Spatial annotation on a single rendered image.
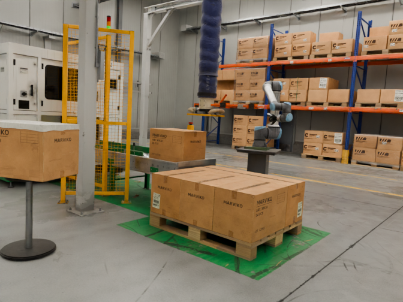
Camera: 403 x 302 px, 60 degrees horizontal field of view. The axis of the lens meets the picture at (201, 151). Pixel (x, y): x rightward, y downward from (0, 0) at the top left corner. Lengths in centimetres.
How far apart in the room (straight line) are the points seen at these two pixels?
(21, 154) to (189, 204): 145
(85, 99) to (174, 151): 115
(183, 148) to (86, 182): 114
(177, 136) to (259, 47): 844
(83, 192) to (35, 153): 144
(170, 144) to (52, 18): 956
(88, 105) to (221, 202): 183
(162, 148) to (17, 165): 197
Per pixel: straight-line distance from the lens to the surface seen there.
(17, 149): 277
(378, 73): 1197
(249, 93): 1214
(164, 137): 425
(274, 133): 453
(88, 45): 398
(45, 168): 266
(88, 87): 394
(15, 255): 303
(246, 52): 1243
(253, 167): 448
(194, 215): 320
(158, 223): 356
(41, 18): 1298
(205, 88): 396
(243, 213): 288
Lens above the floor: 115
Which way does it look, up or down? 6 degrees down
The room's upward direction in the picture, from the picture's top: 3 degrees clockwise
